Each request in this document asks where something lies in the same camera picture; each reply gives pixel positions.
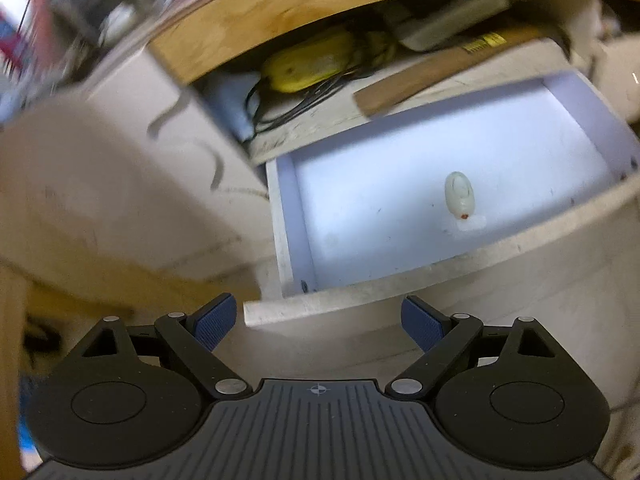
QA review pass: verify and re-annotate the white wooden drawer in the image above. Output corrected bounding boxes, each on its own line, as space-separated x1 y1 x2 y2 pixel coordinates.
244 70 639 335

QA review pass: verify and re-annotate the white oval inline switch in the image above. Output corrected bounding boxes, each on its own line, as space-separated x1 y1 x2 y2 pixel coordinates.
445 171 475 219

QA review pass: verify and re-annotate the yellow plastic device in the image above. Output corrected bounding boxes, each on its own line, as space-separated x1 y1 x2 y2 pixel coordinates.
262 27 356 93

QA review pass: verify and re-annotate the wooden handle hammer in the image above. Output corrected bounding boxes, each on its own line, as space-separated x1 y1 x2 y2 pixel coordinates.
354 24 572 117

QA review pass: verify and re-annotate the black cable bundle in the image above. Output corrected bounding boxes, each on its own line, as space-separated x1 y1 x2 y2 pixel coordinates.
243 29 396 137

